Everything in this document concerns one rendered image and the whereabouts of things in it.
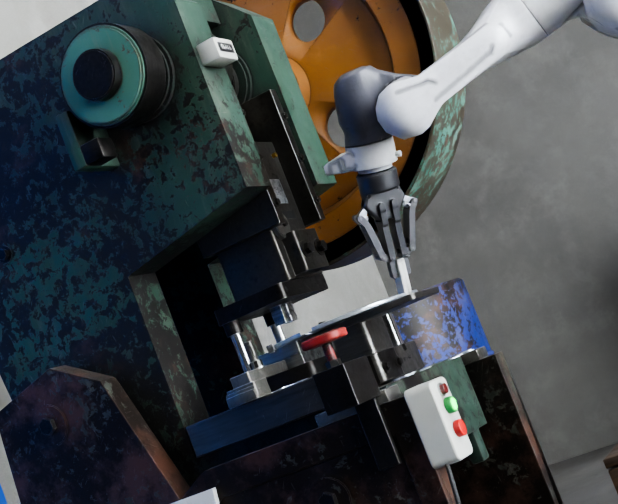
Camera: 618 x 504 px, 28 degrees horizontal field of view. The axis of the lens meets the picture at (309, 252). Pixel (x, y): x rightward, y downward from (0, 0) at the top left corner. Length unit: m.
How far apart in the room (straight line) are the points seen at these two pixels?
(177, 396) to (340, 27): 0.91
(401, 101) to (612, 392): 3.67
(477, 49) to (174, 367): 0.82
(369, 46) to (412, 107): 0.64
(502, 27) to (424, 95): 0.17
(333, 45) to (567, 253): 3.02
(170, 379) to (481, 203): 3.53
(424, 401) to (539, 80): 3.74
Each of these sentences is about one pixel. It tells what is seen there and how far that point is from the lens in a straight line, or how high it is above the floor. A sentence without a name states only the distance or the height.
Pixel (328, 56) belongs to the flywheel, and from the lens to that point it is 2.78.
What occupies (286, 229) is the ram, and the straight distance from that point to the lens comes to 2.37.
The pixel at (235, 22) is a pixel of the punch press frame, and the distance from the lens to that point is 2.59.
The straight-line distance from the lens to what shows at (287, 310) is 2.41.
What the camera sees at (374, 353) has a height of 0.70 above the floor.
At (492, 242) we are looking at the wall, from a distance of 5.72.
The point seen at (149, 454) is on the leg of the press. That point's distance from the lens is 2.31.
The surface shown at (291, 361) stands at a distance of 2.35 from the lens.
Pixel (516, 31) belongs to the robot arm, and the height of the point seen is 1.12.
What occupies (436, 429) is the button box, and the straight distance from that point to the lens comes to 2.04.
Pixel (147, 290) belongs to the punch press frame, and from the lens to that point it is 2.40.
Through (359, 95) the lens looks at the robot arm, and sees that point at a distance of 2.22.
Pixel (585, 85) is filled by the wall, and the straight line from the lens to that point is 5.61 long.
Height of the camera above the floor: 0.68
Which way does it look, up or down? 6 degrees up
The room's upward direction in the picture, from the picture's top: 21 degrees counter-clockwise
